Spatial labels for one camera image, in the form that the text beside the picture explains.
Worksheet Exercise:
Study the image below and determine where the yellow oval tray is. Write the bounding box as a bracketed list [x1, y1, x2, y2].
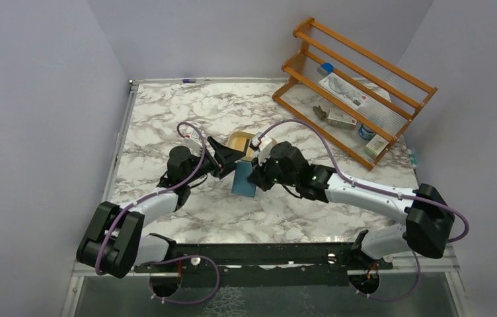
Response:
[227, 131, 262, 162]

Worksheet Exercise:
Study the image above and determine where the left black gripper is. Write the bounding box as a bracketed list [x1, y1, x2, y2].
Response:
[184, 137, 246, 184]

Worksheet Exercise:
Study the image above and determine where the orange wooden rack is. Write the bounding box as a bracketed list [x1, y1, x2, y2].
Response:
[272, 17, 438, 170]

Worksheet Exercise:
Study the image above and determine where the blue leather card holder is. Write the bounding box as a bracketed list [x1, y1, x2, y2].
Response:
[231, 160, 256, 197]

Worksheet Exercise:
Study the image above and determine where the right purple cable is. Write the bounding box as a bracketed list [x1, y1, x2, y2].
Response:
[254, 119, 471, 302]

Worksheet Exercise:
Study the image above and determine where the blue white can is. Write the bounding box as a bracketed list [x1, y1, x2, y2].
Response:
[358, 124, 376, 140]

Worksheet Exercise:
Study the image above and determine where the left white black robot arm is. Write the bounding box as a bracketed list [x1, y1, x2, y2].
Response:
[76, 137, 246, 278]

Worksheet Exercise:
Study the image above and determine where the purple cable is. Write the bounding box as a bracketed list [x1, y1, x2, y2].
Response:
[95, 122, 209, 277]
[254, 119, 471, 302]

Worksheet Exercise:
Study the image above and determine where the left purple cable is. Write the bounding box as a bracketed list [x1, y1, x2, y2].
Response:
[95, 122, 209, 277]

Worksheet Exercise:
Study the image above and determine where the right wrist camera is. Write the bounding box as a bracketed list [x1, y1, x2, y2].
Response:
[250, 133, 276, 166]

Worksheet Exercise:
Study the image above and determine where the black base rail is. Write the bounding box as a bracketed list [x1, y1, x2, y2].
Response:
[134, 242, 392, 288]

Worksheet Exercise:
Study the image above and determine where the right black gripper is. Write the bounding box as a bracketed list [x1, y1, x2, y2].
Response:
[247, 150, 298, 192]

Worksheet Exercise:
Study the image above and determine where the small green white box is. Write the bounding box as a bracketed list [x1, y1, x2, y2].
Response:
[364, 135, 389, 159]

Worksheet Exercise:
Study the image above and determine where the green marker at table edge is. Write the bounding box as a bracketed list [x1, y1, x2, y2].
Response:
[407, 149, 417, 169]

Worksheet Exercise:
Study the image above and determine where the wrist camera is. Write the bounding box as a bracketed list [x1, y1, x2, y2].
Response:
[250, 133, 276, 166]
[184, 134, 204, 155]

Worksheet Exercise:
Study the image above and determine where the brown small figurine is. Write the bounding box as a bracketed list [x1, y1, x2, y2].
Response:
[313, 106, 328, 121]

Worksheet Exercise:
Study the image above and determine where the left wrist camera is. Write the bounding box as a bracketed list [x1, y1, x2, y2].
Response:
[184, 134, 204, 155]

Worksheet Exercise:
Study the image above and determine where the long white printed box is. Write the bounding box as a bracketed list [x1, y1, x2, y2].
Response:
[318, 73, 370, 111]

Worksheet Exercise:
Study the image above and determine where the blue grey eraser block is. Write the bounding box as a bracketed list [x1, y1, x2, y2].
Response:
[317, 63, 334, 77]

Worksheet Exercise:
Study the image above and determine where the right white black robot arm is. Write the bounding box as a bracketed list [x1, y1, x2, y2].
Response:
[247, 141, 455, 269]

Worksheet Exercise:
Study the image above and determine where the small beige red box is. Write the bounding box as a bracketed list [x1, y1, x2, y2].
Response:
[326, 108, 357, 130]

